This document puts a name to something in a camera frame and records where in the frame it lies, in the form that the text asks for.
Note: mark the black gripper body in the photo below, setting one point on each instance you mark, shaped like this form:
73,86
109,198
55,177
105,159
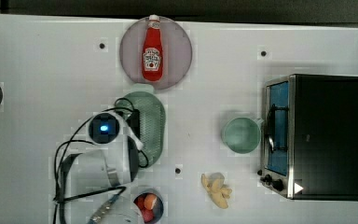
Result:
133,120

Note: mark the green plastic strainer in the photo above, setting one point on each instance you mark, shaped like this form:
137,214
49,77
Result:
142,100

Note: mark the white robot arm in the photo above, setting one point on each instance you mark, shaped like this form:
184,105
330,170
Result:
112,162

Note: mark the red ketchup bottle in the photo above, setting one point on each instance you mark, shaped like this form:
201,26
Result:
152,54

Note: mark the grey round plate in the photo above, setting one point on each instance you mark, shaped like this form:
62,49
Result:
177,52

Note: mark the orange toy fruit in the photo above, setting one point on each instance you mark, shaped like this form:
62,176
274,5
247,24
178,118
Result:
150,201

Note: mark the blue bowl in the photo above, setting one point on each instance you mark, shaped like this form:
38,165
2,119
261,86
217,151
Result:
158,209

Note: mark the red toy fruit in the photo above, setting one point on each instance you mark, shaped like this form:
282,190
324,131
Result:
148,215

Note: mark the green plastic cup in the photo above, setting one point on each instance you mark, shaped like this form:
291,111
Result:
242,135

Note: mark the peeled toy banana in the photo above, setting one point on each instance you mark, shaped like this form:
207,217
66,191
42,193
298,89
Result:
216,188

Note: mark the black toaster oven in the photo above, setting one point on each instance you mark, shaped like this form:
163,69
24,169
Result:
310,137

